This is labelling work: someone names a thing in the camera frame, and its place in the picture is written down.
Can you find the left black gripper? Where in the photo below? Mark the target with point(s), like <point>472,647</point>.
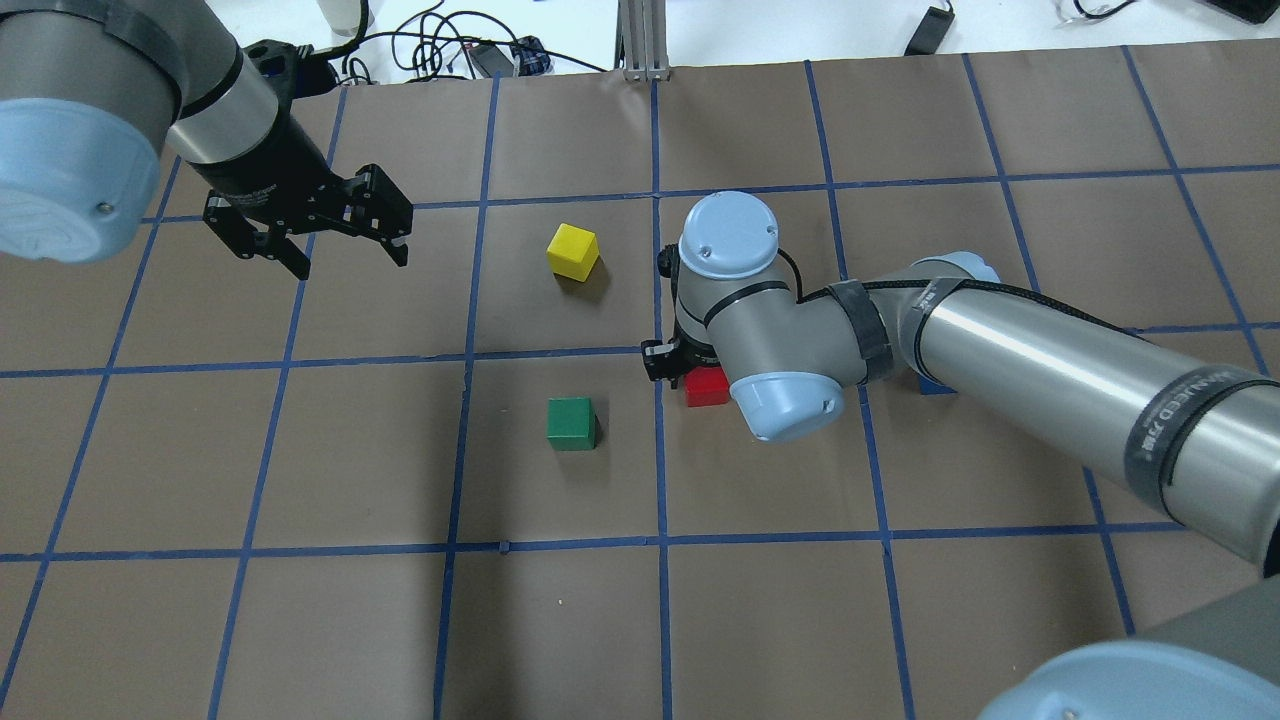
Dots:
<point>277,160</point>

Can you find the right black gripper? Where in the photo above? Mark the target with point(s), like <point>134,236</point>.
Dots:
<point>657,362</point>

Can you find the red wooden block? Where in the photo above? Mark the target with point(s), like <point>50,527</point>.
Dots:
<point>706,386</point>

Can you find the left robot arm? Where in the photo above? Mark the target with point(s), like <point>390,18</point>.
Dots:
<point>94,91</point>

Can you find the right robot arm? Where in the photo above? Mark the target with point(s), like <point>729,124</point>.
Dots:
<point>1198,442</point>

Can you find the green wooden block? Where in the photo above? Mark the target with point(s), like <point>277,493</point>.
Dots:
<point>571,424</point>

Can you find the yellow wooden block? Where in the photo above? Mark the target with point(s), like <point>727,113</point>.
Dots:
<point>572,252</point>

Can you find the blue wooden block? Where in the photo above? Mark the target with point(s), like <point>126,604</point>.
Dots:
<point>927,387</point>

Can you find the brown paper table mat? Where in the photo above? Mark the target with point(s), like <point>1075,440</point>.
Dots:
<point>230,494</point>

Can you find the black power adapter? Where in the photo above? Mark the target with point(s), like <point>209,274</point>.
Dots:
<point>931,31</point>

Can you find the aluminium frame post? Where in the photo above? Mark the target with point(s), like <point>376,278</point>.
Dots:
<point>640,49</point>

